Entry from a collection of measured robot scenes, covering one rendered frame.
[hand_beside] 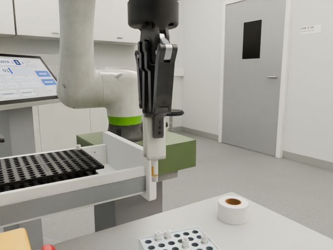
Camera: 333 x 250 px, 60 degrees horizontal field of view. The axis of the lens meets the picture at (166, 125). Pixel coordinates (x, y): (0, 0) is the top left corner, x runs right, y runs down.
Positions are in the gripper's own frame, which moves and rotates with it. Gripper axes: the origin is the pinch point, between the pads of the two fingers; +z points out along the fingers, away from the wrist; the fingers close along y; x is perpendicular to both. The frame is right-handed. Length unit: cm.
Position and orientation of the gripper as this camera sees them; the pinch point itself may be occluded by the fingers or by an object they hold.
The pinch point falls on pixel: (154, 136)
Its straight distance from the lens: 45.7
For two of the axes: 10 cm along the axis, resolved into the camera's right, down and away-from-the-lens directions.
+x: -9.3, 0.6, -3.5
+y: -3.6, -1.6, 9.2
